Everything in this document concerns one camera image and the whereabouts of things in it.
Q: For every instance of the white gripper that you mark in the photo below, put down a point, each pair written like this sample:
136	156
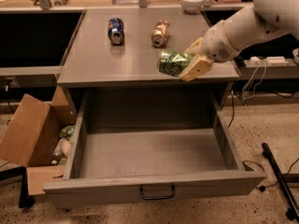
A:
215	44

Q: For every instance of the green soda can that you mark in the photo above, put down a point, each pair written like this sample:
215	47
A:
172	62

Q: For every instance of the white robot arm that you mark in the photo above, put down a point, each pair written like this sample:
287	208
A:
263	21

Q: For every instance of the orange soda can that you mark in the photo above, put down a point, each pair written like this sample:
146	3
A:
160	34

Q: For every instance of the grey drawer cabinet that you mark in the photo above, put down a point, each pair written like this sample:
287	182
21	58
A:
131	67

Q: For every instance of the blue soda can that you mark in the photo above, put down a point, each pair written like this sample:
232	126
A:
115	31

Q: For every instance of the open grey top drawer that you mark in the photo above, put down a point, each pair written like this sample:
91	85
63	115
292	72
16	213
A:
119	148

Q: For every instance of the white bowl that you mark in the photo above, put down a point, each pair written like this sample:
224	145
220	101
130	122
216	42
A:
191	6

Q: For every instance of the white power strip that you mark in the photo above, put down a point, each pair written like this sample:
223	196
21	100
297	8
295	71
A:
268	61

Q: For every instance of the green snack bag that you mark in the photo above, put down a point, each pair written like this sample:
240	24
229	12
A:
67	132

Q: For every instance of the clear plastic bottle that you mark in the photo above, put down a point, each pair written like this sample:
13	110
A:
57	152

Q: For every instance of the black stand leg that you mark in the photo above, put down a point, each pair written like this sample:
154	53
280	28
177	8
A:
283	180

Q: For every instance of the cardboard box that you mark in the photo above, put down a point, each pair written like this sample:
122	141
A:
33	134

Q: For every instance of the black drawer handle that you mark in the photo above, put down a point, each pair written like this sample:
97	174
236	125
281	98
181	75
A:
156	193

